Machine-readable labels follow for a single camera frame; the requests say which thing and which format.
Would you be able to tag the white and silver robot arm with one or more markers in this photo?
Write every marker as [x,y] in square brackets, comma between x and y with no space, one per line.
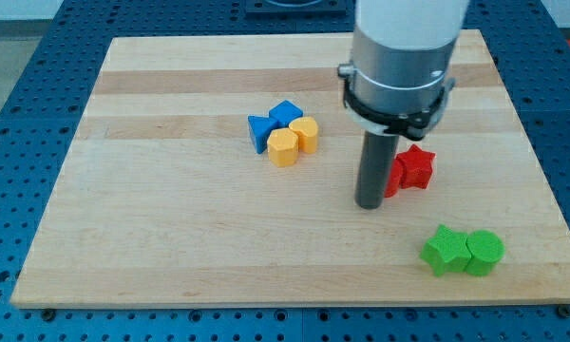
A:
[395,83]

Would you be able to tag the yellow hexagon block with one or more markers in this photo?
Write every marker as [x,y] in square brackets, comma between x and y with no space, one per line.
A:
[283,147]

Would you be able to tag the yellow heart block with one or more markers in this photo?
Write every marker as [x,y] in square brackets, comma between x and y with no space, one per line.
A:
[307,131]

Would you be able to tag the blue triangle block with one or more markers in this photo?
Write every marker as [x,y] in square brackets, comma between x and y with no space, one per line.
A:
[260,129]

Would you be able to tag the blue cube block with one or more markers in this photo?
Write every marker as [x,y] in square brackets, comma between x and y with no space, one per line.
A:
[284,113]

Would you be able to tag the light wooden board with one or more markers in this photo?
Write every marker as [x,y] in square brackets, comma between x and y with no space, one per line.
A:
[162,201]

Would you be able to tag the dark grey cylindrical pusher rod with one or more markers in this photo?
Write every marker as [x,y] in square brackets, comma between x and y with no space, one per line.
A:
[377,156]

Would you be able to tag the red star block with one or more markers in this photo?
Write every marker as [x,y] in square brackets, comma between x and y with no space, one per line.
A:
[417,167]

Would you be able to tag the green star block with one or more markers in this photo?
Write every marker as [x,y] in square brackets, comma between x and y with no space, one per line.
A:
[446,251]

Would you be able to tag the green cylinder block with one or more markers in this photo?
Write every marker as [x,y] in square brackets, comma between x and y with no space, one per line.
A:
[486,250]

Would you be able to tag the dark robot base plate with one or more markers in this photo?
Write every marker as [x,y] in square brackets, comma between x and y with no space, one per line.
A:
[294,7]

